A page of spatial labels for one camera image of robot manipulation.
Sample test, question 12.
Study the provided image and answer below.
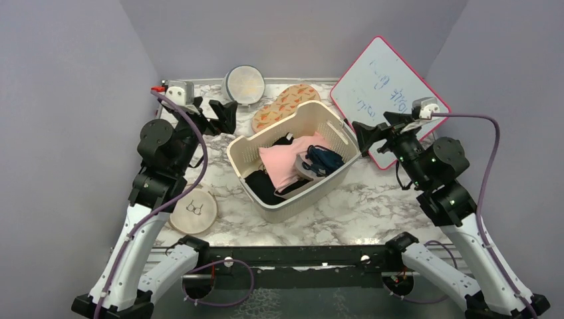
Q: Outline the round white mesh bag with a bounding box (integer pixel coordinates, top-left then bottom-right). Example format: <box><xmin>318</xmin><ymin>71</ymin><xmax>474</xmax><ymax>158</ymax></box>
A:
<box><xmin>221</xmin><ymin>65</ymin><xmax>266</xmax><ymax>105</ymax></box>

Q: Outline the dark blue bra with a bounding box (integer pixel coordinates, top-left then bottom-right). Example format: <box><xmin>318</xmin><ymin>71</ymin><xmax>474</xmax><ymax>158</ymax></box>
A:
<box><xmin>301</xmin><ymin>145</ymin><xmax>345</xmax><ymax>177</ymax></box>

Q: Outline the round beige bra wash bag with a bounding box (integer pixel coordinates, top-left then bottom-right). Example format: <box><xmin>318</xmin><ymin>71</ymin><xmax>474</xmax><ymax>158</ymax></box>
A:
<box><xmin>169</xmin><ymin>187</ymin><xmax>218</xmax><ymax>235</ymax></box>

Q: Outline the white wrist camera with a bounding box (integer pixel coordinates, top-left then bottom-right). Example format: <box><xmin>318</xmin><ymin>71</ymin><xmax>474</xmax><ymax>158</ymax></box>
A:
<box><xmin>165</xmin><ymin>80</ymin><xmax>194</xmax><ymax>106</ymax></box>
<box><xmin>412</xmin><ymin>97</ymin><xmax>440</xmax><ymax>120</ymax></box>

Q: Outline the pink framed whiteboard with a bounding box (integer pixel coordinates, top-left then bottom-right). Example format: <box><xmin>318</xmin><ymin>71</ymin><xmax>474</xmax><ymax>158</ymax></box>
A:
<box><xmin>329</xmin><ymin>36</ymin><xmax>452</xmax><ymax>171</ymax></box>

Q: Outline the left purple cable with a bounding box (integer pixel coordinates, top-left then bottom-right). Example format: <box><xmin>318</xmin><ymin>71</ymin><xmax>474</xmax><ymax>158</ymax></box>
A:
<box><xmin>92</xmin><ymin>89</ymin><xmax>255</xmax><ymax>319</ymax></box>

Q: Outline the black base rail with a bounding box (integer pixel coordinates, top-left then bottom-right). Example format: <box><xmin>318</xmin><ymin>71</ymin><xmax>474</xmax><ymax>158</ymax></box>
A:
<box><xmin>183</xmin><ymin>245</ymin><xmax>414</xmax><ymax>295</ymax></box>

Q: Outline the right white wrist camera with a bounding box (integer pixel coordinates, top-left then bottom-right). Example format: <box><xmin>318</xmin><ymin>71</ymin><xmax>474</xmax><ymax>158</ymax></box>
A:
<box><xmin>412</xmin><ymin>97</ymin><xmax>440</xmax><ymax>120</ymax></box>

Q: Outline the pink garment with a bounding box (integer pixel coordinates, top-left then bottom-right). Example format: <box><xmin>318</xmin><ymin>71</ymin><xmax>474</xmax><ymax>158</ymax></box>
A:
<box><xmin>259</xmin><ymin>132</ymin><xmax>330</xmax><ymax>193</ymax></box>

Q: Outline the purple cable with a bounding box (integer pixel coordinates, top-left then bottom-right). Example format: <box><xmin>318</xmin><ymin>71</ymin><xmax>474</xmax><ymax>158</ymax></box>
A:
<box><xmin>92</xmin><ymin>89</ymin><xmax>255</xmax><ymax>319</ymax></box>
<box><xmin>382</xmin><ymin>112</ymin><xmax>539</xmax><ymax>319</ymax></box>

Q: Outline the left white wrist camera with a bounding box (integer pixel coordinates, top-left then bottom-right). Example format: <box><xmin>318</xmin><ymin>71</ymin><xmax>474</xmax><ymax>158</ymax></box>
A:
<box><xmin>165</xmin><ymin>80</ymin><xmax>194</xmax><ymax>106</ymax></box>

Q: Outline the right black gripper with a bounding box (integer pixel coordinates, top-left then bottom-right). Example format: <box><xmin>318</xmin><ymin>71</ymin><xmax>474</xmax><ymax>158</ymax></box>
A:
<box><xmin>352</xmin><ymin>112</ymin><xmax>428</xmax><ymax>188</ymax></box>

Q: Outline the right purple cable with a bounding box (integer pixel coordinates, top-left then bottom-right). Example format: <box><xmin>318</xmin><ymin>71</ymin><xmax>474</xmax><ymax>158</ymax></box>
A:
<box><xmin>382</xmin><ymin>112</ymin><xmax>539</xmax><ymax>319</ymax></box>

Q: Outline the floral orange laundry bag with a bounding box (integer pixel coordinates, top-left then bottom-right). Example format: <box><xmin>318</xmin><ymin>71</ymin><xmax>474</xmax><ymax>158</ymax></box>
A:
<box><xmin>251</xmin><ymin>84</ymin><xmax>321</xmax><ymax>133</ymax></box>

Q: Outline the black garment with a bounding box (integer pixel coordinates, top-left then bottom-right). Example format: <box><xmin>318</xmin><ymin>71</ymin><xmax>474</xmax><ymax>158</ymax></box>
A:
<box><xmin>245</xmin><ymin>169</ymin><xmax>285</xmax><ymax>205</ymax></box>

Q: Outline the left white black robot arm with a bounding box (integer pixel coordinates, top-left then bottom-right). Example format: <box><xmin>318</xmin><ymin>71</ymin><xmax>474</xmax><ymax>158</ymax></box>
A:
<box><xmin>71</xmin><ymin>97</ymin><xmax>238</xmax><ymax>318</ymax></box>

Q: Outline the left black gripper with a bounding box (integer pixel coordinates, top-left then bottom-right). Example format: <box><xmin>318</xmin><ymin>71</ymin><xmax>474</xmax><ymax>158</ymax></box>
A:
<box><xmin>173</xmin><ymin>96</ymin><xmax>236</xmax><ymax>173</ymax></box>

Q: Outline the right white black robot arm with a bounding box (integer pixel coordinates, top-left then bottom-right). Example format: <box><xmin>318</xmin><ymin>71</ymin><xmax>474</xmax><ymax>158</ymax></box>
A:
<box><xmin>352</xmin><ymin>122</ymin><xmax>551</xmax><ymax>318</ymax></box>

